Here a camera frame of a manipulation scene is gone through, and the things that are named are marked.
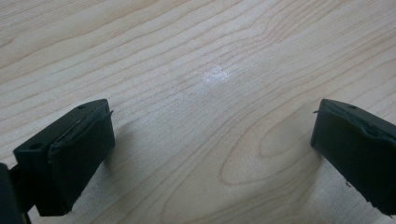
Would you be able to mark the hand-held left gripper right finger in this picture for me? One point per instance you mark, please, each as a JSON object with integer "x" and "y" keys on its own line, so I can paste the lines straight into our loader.
{"x": 358, "y": 149}

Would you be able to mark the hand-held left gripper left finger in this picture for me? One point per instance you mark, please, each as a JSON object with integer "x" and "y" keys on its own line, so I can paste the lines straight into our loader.
{"x": 71, "y": 155}

